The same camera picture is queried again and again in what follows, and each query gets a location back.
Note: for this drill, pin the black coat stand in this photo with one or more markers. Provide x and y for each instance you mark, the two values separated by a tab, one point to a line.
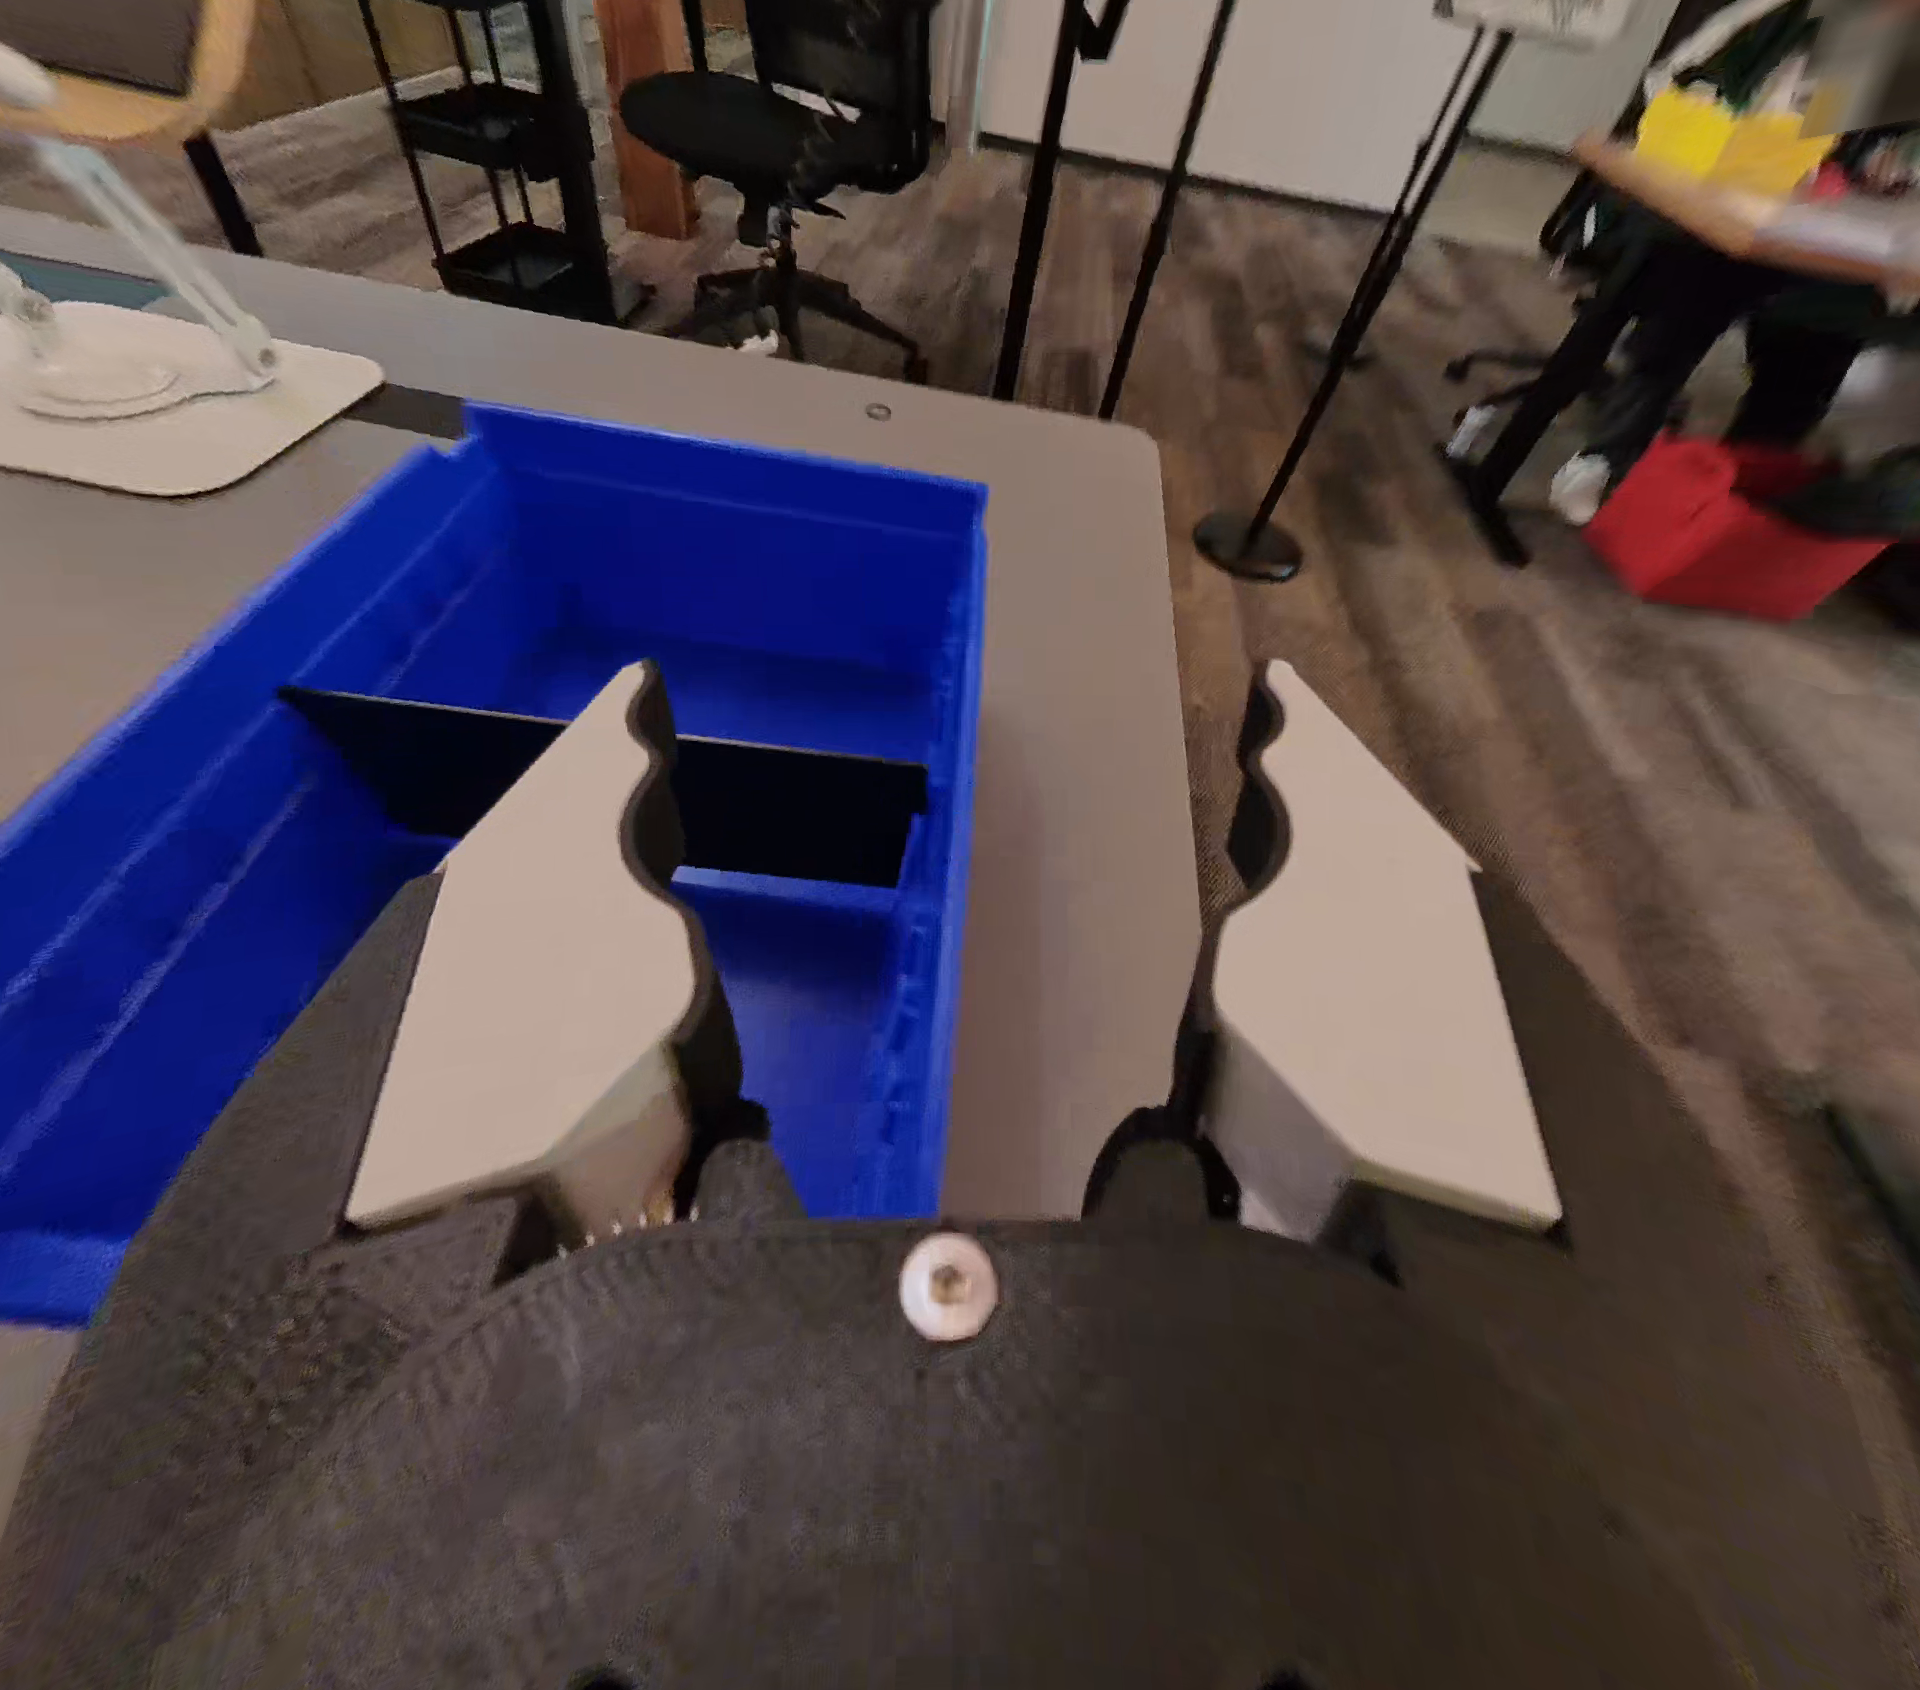
1033	235

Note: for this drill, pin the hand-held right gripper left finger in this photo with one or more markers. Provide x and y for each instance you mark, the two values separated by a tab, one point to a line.
524	1000

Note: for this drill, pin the red box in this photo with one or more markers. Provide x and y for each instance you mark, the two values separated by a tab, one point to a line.
1694	534

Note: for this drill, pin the black office chair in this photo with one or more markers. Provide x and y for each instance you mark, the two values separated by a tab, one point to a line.
721	123

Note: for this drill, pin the black utility cart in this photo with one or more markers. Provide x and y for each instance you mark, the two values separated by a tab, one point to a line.
480	123

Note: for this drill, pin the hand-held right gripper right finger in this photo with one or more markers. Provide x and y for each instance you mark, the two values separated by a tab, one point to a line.
1381	1014

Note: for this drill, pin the blue bin with black divider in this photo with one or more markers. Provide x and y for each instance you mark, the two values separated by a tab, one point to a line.
721	550

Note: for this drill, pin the yellow object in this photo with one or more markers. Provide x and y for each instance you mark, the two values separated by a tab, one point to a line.
1725	144

